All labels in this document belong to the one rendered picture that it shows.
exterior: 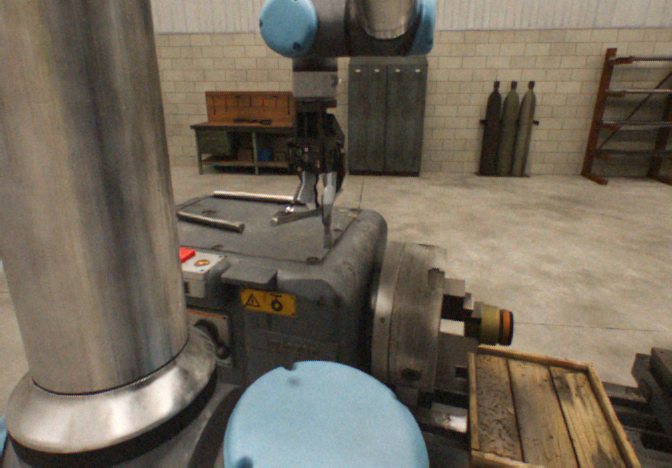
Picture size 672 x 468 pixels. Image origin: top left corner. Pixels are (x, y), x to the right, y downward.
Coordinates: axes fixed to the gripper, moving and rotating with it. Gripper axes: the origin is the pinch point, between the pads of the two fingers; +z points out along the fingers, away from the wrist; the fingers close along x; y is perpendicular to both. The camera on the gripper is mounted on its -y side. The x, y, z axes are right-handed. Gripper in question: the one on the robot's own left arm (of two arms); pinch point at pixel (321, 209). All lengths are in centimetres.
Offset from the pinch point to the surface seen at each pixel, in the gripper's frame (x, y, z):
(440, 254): 22.3, -10.6, 11.1
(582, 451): 53, -3, 46
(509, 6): 90, -699, -139
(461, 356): 28.6, -6.7, 32.2
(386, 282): 12.7, -2.0, 14.6
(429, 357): 22.2, 3.8, 25.8
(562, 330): 104, -191, 135
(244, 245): -16.8, 0.5, 9.3
